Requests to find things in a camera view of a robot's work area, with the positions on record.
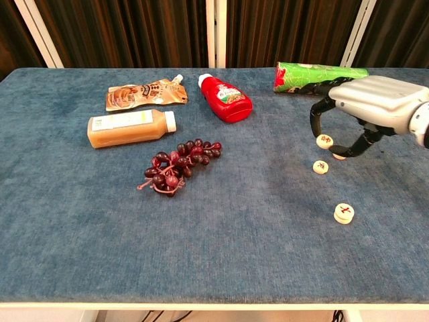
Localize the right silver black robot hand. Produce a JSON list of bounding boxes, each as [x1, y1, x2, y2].
[[310, 75, 429, 159]]

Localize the dark brown pleated curtain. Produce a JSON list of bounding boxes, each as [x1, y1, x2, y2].
[[225, 0, 365, 69], [0, 0, 46, 81], [351, 0, 429, 69], [33, 0, 208, 69]]

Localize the green chip can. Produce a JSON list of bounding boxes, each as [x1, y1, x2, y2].
[[273, 61, 369, 95]]

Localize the red ketchup bottle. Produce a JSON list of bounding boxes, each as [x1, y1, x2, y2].
[[197, 72, 254, 124]]

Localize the blue velvet table cloth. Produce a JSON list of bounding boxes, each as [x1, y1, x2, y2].
[[0, 66, 429, 305]]

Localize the purple plastic grape bunch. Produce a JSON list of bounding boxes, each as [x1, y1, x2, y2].
[[136, 138, 223, 198]]

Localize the brown spouted drink pouch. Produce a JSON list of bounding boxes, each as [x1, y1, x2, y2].
[[105, 74, 189, 112]]

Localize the orange juice bottle white cap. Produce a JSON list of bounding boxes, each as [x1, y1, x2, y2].
[[86, 109, 178, 149]]

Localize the white divider frame post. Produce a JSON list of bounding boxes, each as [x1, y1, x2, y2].
[[339, 0, 378, 68], [13, 0, 64, 69], [205, 0, 228, 69]]

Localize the white table frame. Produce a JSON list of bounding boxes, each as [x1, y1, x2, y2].
[[0, 301, 429, 322]]

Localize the black coiled cable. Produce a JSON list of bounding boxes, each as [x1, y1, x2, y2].
[[140, 310, 194, 322]]

